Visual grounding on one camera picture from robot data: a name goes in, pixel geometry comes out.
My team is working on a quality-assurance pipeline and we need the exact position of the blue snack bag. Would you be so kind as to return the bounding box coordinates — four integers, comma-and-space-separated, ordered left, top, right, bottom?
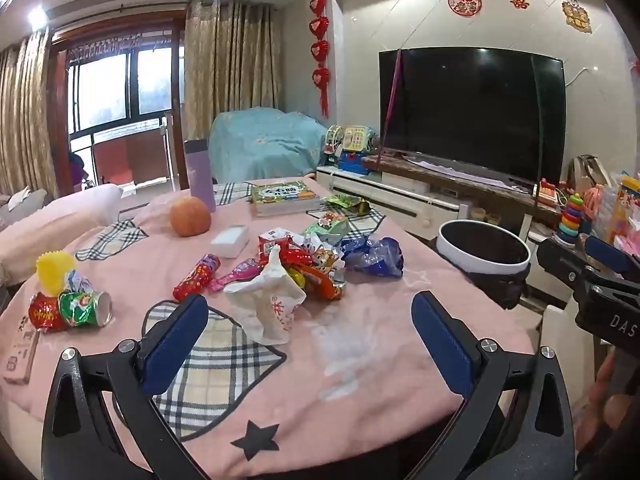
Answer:
342, 236, 405, 279

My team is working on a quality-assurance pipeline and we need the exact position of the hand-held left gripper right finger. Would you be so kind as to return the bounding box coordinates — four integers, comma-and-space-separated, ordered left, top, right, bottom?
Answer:
411, 290, 581, 480

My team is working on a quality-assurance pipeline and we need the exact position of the beige bag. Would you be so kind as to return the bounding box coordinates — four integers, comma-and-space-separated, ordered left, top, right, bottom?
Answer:
566, 154, 612, 196

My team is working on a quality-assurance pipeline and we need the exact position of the white television cabinet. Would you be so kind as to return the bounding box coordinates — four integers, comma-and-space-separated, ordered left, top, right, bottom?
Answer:
316, 154, 563, 256

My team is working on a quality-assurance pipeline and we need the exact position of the orange fruit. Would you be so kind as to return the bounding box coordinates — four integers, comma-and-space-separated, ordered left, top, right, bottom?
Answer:
169, 196, 212, 237

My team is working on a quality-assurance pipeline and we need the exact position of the green snack wrapper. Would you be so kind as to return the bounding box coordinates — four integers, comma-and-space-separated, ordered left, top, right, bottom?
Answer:
325, 193, 372, 217

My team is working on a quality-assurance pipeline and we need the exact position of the toy activity cube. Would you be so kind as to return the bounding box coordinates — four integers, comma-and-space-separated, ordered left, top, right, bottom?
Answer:
325, 124, 381, 161

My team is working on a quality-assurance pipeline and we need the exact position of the pink snack wrapper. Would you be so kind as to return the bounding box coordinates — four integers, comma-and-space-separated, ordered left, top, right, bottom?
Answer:
209, 258, 262, 292

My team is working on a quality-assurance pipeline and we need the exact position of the red toy phone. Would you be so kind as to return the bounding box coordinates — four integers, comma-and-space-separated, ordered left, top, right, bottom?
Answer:
535, 178, 561, 206

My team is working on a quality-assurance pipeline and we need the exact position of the balcony window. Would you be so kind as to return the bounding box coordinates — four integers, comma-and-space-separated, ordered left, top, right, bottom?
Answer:
65, 45, 176, 181

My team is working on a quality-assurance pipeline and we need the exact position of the gold wall decoration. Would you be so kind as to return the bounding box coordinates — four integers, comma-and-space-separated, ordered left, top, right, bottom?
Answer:
561, 0, 592, 33

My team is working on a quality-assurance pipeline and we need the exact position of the blue covered sofa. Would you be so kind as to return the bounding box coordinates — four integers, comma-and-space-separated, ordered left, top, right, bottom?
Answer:
207, 106, 328, 183

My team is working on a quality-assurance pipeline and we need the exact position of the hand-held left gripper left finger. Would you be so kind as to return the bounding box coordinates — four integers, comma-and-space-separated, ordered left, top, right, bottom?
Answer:
41, 294, 211, 480

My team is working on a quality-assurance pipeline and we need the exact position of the pile of colourful snack wrappers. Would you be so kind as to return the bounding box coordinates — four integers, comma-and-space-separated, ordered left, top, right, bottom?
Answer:
280, 232, 348, 301

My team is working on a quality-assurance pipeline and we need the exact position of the red can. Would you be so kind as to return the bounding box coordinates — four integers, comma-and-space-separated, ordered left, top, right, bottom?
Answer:
28, 291, 71, 333

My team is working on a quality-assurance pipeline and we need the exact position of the pink cushion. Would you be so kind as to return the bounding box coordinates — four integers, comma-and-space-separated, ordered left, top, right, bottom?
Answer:
0, 183, 123, 286

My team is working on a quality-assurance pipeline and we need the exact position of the green can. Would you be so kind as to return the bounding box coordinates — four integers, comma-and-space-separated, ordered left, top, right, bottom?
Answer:
58, 290, 112, 328

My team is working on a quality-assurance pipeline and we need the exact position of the black television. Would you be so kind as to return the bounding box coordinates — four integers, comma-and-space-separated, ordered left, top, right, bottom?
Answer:
378, 47, 567, 186

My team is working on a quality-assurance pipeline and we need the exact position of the person's right hand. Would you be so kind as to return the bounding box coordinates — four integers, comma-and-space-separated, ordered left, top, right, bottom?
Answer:
575, 349, 640, 461

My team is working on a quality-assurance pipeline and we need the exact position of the round red wall decoration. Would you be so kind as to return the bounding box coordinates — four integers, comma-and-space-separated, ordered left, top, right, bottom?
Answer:
447, 0, 483, 18

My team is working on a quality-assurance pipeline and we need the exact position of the white paper bag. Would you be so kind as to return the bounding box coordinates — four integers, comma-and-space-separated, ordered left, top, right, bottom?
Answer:
223, 249, 307, 345

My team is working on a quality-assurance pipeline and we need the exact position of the white set-top box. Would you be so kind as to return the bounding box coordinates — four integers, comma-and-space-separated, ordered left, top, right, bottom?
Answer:
381, 172, 431, 193

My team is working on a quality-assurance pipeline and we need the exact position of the pink plastic toy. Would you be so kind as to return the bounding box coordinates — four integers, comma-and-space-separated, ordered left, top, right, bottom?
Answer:
582, 185, 606, 221

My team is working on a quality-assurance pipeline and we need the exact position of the rainbow stacking ring toy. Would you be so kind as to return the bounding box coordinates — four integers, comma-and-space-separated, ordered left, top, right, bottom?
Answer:
556, 194, 591, 246

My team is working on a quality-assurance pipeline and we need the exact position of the black white-rimmed trash bin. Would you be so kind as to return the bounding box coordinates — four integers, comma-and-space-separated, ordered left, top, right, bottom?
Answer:
436, 218, 532, 311

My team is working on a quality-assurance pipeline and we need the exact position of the white rectangular block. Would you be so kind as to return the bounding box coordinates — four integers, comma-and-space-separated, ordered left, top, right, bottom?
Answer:
210, 225, 250, 259

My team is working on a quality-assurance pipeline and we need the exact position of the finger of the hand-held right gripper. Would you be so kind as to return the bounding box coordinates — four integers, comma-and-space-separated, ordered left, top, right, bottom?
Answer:
584, 234, 640, 281
536, 237, 593, 306

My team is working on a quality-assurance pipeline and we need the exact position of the yellow spiky toy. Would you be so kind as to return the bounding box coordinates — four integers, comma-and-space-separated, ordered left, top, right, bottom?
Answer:
36, 251, 76, 295

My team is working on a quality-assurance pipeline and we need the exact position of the red and white small box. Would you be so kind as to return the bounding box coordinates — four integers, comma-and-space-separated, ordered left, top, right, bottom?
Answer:
257, 227, 296, 261

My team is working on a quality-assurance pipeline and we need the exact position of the red heart hanging decoration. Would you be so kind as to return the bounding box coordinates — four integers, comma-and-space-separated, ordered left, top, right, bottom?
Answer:
309, 0, 332, 118

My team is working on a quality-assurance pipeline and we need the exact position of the red snack tube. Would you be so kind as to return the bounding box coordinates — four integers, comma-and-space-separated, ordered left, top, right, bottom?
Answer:
172, 254, 222, 302

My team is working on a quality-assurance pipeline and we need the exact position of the beige patterned curtain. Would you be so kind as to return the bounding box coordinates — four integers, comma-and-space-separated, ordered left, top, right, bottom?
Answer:
184, 0, 283, 141
0, 25, 60, 198

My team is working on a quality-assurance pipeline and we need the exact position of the small printed packet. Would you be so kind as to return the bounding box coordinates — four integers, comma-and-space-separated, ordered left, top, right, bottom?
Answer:
65, 269, 96, 293

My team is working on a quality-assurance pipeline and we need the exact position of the purple tumbler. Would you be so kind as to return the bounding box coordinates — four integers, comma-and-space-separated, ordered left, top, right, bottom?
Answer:
183, 138, 217, 213

